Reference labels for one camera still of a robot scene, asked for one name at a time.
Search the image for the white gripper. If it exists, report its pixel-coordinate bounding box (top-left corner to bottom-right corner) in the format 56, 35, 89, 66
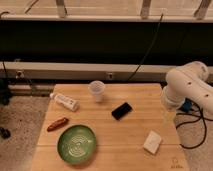
161, 97, 182, 124

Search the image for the black eraser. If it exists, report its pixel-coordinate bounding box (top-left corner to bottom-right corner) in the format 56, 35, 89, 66
112, 102, 132, 120

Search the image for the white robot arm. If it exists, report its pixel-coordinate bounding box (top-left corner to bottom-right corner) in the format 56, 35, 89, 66
161, 61, 213, 114

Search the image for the white sponge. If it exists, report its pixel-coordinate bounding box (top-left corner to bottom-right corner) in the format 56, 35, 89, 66
143, 131, 162, 154

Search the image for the blue connector block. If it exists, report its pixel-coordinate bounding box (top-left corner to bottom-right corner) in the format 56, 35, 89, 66
180, 99, 192, 113

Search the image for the clear plastic cup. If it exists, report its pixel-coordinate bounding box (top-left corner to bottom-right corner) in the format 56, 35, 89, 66
88, 80, 105, 102

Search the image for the green ridged bowl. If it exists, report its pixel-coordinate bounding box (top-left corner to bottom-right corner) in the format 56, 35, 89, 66
57, 125, 96, 165

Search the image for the white tube bottle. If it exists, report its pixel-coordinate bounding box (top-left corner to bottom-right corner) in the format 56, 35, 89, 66
50, 93, 78, 112

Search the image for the red-brown sausage toy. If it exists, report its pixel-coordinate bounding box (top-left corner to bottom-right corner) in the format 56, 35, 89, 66
47, 117, 69, 132

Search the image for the black object at left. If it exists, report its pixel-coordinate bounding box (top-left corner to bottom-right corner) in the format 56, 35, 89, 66
0, 79, 12, 105

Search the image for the small black floor object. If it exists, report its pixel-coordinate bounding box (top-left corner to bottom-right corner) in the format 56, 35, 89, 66
0, 127, 11, 139

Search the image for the black floor cable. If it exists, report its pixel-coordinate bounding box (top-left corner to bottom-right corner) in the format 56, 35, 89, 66
175, 103, 213, 150

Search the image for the black hanging cable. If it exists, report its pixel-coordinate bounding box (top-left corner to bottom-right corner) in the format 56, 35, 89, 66
125, 12, 165, 83

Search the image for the grey wall rail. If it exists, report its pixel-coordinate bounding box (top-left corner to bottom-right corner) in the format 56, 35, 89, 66
0, 60, 213, 83

